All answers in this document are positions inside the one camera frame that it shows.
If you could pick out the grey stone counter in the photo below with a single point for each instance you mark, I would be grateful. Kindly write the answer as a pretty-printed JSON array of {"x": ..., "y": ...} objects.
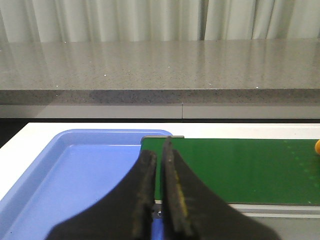
[{"x": 218, "y": 79}]

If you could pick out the yellow mushroom push button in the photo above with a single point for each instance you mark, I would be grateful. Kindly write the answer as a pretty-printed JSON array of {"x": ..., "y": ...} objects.
[{"x": 317, "y": 147}]

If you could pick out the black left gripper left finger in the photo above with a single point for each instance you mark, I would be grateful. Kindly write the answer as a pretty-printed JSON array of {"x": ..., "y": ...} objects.
[{"x": 125, "y": 213}]

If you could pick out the grey pleated curtain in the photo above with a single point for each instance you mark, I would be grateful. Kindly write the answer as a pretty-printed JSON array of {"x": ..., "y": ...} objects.
[{"x": 157, "y": 20}]

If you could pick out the green conveyor belt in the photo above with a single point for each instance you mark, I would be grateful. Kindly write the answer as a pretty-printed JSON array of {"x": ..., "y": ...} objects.
[{"x": 255, "y": 171}]

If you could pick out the aluminium conveyor frame rail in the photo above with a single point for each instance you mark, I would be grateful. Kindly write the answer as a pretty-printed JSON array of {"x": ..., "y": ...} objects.
[{"x": 155, "y": 143}]

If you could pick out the blue plastic tray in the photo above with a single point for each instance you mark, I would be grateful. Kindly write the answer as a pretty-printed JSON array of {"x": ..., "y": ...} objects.
[{"x": 75, "y": 170}]

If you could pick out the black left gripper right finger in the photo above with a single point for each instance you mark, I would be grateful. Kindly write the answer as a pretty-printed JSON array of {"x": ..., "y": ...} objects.
[{"x": 191, "y": 211}]

